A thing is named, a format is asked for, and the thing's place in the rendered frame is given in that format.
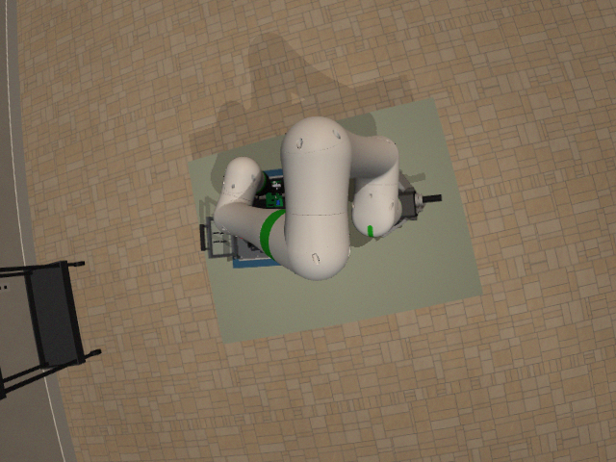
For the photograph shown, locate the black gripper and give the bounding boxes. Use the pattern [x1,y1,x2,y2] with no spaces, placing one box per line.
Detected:
[261,182,285,198]

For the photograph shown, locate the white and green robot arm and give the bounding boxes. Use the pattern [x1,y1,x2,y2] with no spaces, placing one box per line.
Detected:
[213,116,442,281]

